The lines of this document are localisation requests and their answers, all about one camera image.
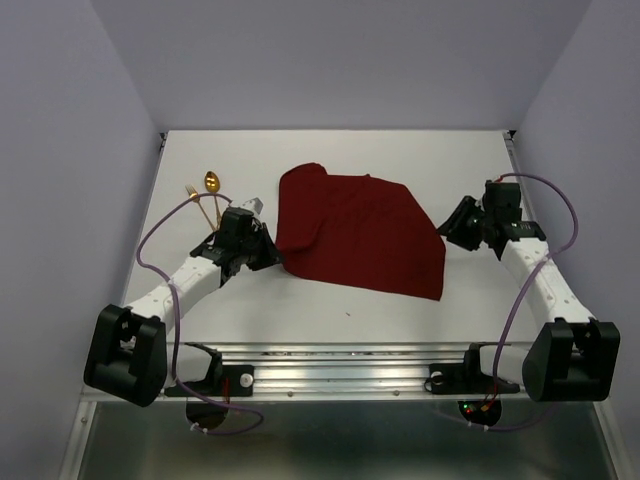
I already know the right aluminium table edge rail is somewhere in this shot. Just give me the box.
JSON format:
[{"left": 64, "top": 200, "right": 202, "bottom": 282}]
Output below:
[{"left": 502, "top": 129, "right": 564, "bottom": 281}]

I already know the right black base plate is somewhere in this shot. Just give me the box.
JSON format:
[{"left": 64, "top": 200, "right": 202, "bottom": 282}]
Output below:
[{"left": 424, "top": 363, "right": 494, "bottom": 395}]

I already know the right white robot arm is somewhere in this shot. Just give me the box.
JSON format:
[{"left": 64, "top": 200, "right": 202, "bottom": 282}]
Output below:
[{"left": 431, "top": 174, "right": 621, "bottom": 402}]

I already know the gold spoon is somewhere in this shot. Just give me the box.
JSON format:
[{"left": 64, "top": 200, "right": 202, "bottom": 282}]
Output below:
[{"left": 204, "top": 171, "right": 222, "bottom": 224}]

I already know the dark red cloth napkin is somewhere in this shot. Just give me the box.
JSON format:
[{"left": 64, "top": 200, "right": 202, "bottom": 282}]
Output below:
[{"left": 276, "top": 163, "right": 446, "bottom": 301}]

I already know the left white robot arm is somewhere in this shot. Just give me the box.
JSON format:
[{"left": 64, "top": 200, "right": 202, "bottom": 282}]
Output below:
[{"left": 84, "top": 198, "right": 282, "bottom": 407}]

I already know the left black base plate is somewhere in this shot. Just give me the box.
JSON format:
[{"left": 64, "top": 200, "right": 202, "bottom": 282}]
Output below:
[{"left": 184, "top": 364, "right": 255, "bottom": 398}]

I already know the gold fork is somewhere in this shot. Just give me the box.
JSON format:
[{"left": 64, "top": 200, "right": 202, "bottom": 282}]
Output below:
[{"left": 185, "top": 184, "right": 216, "bottom": 232}]

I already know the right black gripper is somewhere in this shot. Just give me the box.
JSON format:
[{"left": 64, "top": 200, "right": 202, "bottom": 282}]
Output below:
[{"left": 433, "top": 195, "right": 493, "bottom": 251}]

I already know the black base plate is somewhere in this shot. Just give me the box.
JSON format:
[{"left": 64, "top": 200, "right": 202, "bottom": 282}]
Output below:
[
  {"left": 424, "top": 363, "right": 494, "bottom": 395},
  {"left": 184, "top": 364, "right": 255, "bottom": 398}
]

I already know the aluminium mounting rail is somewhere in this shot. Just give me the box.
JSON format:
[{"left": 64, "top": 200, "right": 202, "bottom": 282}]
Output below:
[{"left": 153, "top": 343, "right": 529, "bottom": 402}]

